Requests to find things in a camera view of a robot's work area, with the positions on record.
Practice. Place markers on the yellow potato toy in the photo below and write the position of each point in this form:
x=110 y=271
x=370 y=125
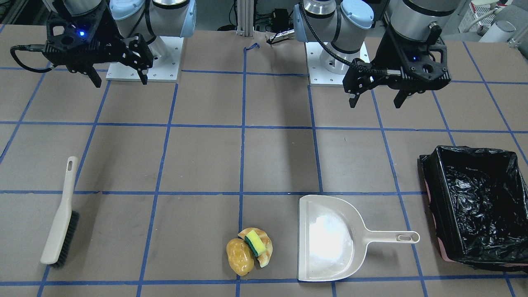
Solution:
x=240 y=257

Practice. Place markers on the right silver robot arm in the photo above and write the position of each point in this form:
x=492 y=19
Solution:
x=151 y=18

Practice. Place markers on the tan bread slice toy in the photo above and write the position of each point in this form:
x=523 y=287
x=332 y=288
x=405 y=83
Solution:
x=265 y=258

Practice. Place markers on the bin with black bag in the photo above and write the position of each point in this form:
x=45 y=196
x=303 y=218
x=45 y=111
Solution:
x=478 y=200

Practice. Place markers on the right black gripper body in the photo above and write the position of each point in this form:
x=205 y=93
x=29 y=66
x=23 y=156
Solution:
x=108 y=32

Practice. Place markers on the aluminium frame post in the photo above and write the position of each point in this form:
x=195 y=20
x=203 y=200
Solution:
x=245 y=16

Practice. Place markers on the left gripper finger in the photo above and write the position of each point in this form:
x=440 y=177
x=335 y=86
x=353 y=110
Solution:
x=401 y=96
x=353 y=99

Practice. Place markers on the yellow green sponge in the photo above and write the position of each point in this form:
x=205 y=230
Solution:
x=255 y=243

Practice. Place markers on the beige plastic dustpan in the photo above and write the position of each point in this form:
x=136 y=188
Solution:
x=333 y=239

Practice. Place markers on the beige hand brush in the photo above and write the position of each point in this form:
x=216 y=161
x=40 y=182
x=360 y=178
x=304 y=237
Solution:
x=65 y=221

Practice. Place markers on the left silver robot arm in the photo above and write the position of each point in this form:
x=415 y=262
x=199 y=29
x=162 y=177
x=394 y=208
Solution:
x=345 y=25

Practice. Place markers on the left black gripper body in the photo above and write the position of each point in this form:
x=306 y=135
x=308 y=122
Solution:
x=387 y=53

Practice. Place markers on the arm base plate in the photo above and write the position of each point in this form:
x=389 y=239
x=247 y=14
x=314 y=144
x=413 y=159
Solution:
x=324 y=70
x=167 y=52

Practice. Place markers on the white plastic basket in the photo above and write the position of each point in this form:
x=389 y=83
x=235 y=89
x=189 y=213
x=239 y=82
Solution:
x=480 y=14

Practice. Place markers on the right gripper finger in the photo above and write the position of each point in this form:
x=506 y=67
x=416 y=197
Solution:
x=95 y=78
x=143 y=75

